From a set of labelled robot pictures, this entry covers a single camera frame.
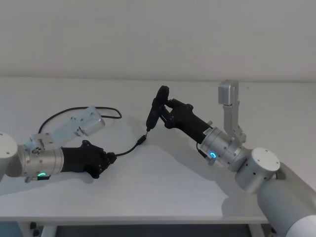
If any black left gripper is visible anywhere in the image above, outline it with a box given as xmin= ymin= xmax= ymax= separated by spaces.
xmin=61 ymin=140 xmax=117 ymax=179

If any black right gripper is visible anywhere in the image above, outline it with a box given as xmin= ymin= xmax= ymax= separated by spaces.
xmin=158 ymin=98 xmax=214 ymax=145

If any black handheld electric tool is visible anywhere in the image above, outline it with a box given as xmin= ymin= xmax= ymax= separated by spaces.
xmin=145 ymin=85 xmax=171 ymax=134

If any thin black cable with plug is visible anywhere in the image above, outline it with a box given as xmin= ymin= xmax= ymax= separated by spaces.
xmin=39 ymin=106 xmax=149 ymax=158

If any white table leg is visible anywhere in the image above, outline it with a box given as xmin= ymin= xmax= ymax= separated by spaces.
xmin=17 ymin=217 xmax=58 ymax=237
xmin=249 ymin=223 xmax=272 ymax=237

